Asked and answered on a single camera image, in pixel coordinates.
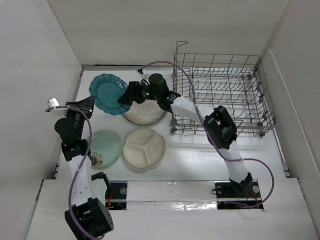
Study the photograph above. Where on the cream divided plate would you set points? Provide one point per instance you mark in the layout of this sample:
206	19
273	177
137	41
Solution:
144	147

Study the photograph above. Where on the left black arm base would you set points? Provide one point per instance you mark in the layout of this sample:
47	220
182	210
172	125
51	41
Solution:
116	197

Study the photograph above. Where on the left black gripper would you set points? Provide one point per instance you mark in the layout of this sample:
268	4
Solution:
85	105

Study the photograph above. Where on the silver foil tape strip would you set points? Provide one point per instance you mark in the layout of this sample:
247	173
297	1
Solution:
171	196

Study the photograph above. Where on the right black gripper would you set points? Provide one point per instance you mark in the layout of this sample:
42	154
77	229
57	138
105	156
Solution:
133	94

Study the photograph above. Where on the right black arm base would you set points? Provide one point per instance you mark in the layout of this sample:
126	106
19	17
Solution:
228	199

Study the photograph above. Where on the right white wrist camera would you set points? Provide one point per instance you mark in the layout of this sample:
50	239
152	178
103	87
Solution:
142	73

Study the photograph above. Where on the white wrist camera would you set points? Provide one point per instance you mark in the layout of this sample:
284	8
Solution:
52	104
142	73

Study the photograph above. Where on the dark teal scalloped plate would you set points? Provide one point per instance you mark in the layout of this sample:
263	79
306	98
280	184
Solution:
107	89

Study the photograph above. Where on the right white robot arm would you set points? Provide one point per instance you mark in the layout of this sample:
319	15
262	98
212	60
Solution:
219	127

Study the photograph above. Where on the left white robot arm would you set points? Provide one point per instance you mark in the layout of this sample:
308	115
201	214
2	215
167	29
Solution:
87	216

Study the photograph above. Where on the speckled brown round plate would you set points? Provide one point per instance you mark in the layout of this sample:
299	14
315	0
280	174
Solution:
144	114

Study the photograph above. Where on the grey wire dish rack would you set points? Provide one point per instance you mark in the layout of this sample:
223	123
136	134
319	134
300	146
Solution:
235	81

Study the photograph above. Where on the mint green flower plate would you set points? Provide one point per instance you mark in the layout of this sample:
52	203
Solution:
106	147

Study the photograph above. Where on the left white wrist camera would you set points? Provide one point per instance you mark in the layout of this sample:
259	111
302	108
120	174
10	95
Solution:
52	104

